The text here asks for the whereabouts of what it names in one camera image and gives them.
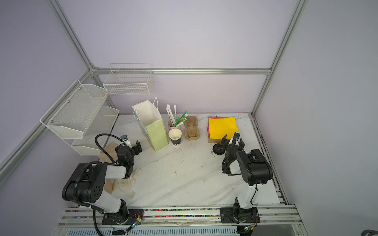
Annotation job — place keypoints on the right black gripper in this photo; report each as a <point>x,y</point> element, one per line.
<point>229,144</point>

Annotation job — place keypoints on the upper white mesh shelf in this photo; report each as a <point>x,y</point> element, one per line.
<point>72,114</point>

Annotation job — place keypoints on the stacked brown cup carriers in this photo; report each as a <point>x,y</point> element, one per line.
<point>192,131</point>

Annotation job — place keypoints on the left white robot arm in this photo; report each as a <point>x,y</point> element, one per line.
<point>86,186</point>

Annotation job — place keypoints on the yellow napkin stack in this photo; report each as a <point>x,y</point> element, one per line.
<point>219,127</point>

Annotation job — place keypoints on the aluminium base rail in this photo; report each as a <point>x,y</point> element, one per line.
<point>188,216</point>

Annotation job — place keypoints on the white mesh shelf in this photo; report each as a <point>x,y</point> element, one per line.
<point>102,123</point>
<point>72,114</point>

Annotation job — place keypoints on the white wire basket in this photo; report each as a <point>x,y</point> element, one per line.
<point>129,79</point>

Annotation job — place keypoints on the brown paper bag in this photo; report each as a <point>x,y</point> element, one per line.
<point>110,149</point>

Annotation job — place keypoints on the cardboard napkin box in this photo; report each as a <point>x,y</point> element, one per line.
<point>214,141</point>

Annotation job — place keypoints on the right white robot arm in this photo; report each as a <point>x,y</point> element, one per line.
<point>255,171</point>

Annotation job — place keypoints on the paper coffee cup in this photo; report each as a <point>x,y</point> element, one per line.
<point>175,136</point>

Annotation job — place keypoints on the black cup lid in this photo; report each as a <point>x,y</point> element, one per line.
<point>218,149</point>

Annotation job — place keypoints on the lower white mesh shelf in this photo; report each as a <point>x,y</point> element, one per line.
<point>102,123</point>

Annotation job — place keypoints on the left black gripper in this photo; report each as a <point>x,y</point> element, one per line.
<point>130,149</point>

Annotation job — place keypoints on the painted paper gift bag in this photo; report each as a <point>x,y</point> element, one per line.
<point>151,123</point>

